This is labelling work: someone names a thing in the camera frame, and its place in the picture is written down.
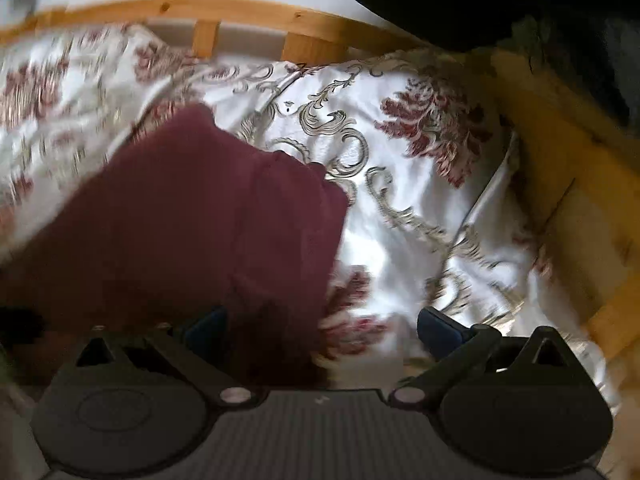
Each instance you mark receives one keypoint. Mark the black quilted jacket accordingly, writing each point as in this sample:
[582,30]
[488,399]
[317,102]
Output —
[475,0]

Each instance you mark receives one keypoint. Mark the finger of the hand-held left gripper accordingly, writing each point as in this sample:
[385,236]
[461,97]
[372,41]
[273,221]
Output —
[20,327]

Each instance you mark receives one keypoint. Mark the floral satin blanket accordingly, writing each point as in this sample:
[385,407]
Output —
[410,200]

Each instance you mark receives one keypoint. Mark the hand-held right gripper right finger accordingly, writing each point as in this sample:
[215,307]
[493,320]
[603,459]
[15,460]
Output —
[442,332]

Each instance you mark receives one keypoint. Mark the wooden bed frame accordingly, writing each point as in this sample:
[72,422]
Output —
[590,210]

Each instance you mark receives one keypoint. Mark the maroon long-sleeve sweater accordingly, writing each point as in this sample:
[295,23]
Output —
[200,240]

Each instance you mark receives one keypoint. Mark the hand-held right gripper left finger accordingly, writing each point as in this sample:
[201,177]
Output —
[207,332]

